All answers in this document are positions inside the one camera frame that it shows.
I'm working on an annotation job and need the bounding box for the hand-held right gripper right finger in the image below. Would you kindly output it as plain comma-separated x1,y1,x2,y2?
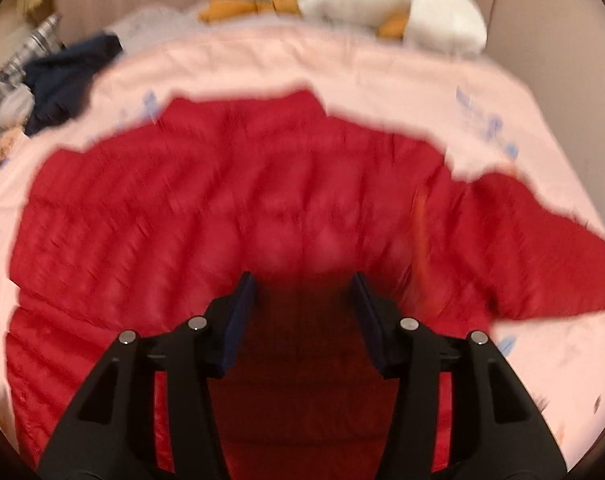
351,271,569,480

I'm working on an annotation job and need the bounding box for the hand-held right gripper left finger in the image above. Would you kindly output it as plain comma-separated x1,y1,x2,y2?
36,271,257,480

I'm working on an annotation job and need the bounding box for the red puffer jacket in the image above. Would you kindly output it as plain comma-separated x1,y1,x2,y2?
5,89,605,480

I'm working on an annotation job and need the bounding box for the pink floral bedspread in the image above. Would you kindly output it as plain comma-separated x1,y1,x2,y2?
0,25,605,471

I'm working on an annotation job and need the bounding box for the navy blue garment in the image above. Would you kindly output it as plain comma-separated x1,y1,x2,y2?
25,34,124,136

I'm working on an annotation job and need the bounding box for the light grey round soft item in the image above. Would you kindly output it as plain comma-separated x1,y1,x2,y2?
0,85,36,127

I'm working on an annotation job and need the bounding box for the grey bed sheet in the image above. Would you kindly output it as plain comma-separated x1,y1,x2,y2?
110,2,303,43

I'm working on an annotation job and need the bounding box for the grey plaid cloth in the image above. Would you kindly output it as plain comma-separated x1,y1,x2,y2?
0,14,64,161

